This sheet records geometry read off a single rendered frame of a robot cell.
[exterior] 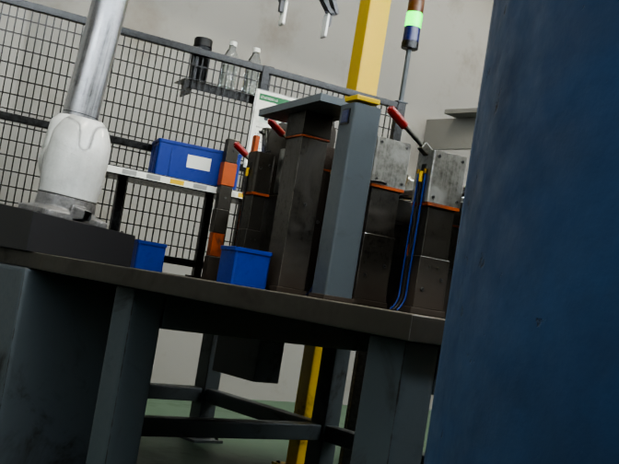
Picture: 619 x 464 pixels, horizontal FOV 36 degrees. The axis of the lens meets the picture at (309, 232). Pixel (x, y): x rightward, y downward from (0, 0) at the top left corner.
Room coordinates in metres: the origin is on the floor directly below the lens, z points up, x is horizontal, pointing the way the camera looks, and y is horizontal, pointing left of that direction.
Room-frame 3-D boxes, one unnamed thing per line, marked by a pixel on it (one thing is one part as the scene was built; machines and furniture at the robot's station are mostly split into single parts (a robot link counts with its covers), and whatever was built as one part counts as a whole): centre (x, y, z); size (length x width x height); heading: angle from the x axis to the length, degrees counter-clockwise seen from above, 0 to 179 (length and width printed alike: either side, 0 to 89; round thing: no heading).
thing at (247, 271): (2.34, 0.15, 0.75); 0.11 x 0.10 x 0.09; 26
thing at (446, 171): (2.11, -0.25, 0.88); 0.12 x 0.07 x 0.36; 116
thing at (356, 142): (2.13, -0.07, 0.92); 0.08 x 0.08 x 0.44; 26
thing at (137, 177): (3.44, 0.41, 1.02); 0.90 x 0.22 x 0.03; 116
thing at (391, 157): (2.34, -0.14, 0.90); 0.13 x 0.08 x 0.41; 116
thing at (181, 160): (3.42, 0.45, 1.10); 0.30 x 0.17 x 0.13; 108
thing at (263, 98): (3.68, 0.19, 1.30); 0.23 x 0.02 x 0.31; 116
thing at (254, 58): (3.72, 0.32, 1.53); 0.07 x 0.07 x 0.20
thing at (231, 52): (3.67, 0.41, 1.53); 0.07 x 0.07 x 0.20
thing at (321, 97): (2.36, 0.04, 1.16); 0.37 x 0.14 x 0.02; 26
